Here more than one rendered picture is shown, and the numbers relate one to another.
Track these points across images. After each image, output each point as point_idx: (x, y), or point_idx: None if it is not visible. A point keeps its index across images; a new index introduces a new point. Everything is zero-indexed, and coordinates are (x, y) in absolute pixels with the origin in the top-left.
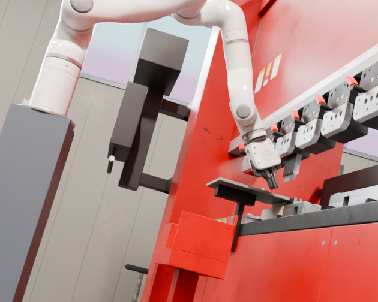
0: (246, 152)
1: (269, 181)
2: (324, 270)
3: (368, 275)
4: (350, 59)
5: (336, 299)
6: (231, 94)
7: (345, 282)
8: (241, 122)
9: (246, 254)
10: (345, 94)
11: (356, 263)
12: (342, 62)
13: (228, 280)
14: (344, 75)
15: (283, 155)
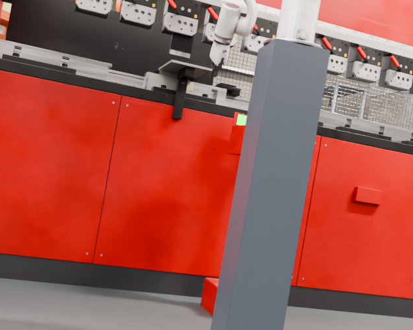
0: (221, 50)
1: (216, 72)
2: (317, 156)
3: (351, 164)
4: (273, 6)
5: (330, 171)
6: (254, 14)
7: (335, 165)
8: (246, 36)
9: (208, 128)
10: (271, 32)
11: (342, 158)
12: (263, 1)
13: (177, 142)
14: (267, 14)
15: (178, 33)
